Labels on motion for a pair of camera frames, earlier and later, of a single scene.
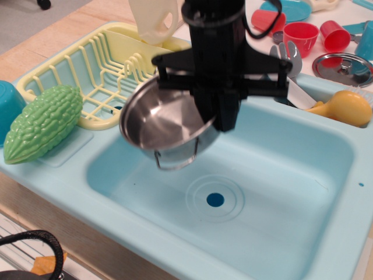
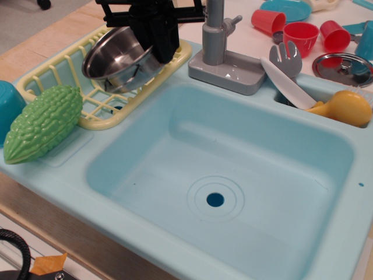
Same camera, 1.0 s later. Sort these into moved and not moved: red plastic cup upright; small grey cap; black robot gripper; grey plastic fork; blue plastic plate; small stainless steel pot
Moved: small stainless steel pot; black robot gripper
Not moved: red plastic cup upright; grey plastic fork; blue plastic plate; small grey cap
